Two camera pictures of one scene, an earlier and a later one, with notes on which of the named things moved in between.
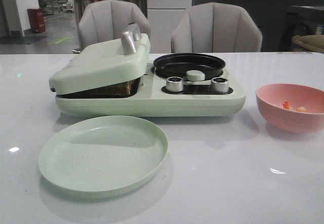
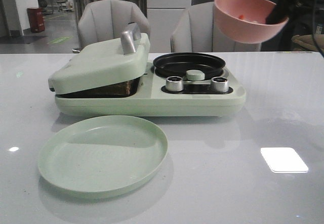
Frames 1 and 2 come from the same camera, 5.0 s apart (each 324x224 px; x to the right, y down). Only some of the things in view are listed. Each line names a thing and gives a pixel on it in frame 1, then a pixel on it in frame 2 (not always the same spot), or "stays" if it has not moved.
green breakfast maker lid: (105, 64) stays
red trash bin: (36, 19) stays
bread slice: (126, 89) stays
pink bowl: (291, 107) -> (242, 18)
